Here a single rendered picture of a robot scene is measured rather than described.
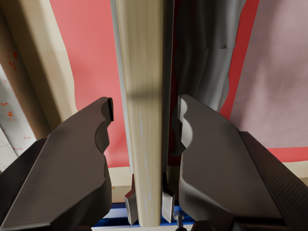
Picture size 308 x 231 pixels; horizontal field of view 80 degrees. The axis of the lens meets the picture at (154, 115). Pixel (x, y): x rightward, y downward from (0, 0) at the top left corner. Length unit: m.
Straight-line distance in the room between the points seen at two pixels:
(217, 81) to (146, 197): 0.17
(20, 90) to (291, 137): 0.40
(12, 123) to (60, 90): 0.07
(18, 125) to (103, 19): 0.17
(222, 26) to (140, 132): 0.15
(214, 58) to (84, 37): 0.15
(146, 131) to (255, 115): 0.20
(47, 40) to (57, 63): 0.03
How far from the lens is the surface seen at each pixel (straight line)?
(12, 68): 0.26
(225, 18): 0.24
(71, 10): 0.24
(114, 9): 0.19
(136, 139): 0.16
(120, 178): 0.37
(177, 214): 0.37
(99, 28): 0.24
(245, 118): 0.32
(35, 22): 0.26
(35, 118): 0.29
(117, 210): 0.37
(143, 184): 0.21
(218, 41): 0.24
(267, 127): 0.34
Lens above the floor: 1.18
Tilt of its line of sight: 57 degrees down
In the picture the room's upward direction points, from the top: 176 degrees clockwise
